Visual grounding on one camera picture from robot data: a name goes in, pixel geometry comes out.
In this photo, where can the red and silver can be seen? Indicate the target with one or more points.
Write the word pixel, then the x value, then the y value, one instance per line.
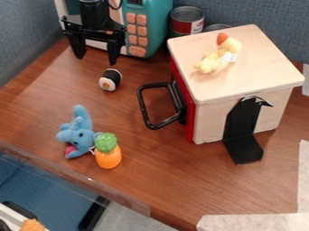
pixel 186 21

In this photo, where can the toy sushi roll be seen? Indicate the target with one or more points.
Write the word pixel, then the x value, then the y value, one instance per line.
pixel 110 79

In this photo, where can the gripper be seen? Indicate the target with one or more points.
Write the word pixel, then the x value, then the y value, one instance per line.
pixel 96 28

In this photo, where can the drawer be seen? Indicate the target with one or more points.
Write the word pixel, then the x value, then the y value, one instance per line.
pixel 187 99

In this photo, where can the orange toy pineapple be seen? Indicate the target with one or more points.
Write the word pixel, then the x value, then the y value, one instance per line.
pixel 108 155

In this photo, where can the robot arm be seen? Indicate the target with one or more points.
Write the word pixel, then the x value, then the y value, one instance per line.
pixel 94 7

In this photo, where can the blue plush elephant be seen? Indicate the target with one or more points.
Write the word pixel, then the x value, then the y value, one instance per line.
pixel 79 135

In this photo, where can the toy microwave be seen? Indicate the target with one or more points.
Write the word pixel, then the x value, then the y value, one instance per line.
pixel 149 27

